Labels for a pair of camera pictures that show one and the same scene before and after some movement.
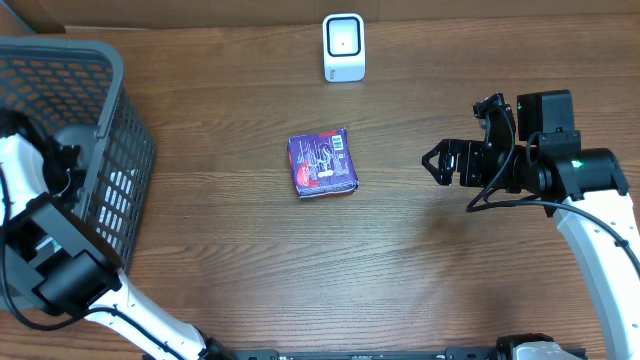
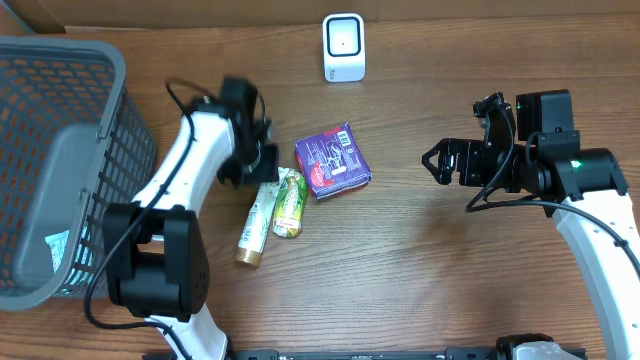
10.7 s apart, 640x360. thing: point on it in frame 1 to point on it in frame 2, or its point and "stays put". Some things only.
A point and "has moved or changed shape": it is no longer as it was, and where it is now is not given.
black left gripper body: (69, 176) to (258, 158)
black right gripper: (469, 151) stays put
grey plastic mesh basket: (78, 90) stays put
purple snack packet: (322, 164) has moved or changed shape
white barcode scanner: (344, 47) stays put
